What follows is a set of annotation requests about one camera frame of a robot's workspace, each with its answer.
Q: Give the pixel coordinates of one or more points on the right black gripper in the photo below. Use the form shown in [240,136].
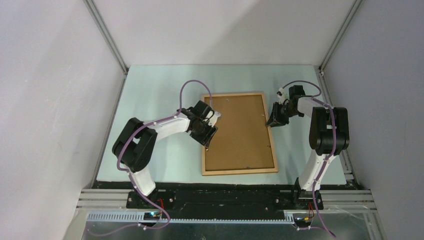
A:
[275,119]

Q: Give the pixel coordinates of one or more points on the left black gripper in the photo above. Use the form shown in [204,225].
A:
[205,139]

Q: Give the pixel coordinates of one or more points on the light wooden picture frame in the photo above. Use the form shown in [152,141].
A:
[238,172]

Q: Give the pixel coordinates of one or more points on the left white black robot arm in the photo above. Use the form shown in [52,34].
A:
[136,142]

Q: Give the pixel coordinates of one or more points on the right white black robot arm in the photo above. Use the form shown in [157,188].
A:
[328,134]

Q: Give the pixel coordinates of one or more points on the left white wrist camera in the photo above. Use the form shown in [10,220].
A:
[212,117]

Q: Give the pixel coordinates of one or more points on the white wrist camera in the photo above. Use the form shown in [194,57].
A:
[212,117]
[282,96]

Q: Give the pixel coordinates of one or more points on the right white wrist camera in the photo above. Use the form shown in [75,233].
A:
[282,96]

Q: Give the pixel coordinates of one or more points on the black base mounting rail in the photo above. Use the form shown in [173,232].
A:
[213,201]

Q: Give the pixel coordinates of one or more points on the aluminium extrusion frame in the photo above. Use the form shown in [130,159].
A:
[351,214]

